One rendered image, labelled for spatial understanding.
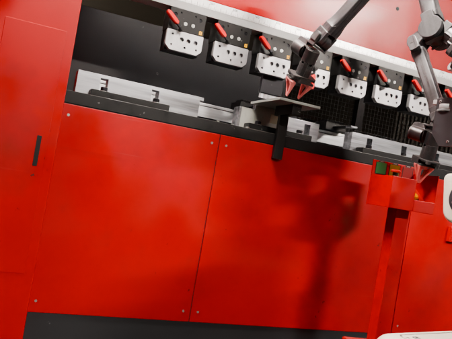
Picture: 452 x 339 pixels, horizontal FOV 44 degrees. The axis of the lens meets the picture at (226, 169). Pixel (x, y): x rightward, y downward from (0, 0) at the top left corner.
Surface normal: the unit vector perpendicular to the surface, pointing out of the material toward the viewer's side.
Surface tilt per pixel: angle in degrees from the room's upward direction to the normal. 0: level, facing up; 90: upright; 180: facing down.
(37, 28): 90
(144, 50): 90
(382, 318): 90
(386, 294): 90
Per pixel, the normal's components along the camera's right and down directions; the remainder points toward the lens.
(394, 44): 0.38, 0.05
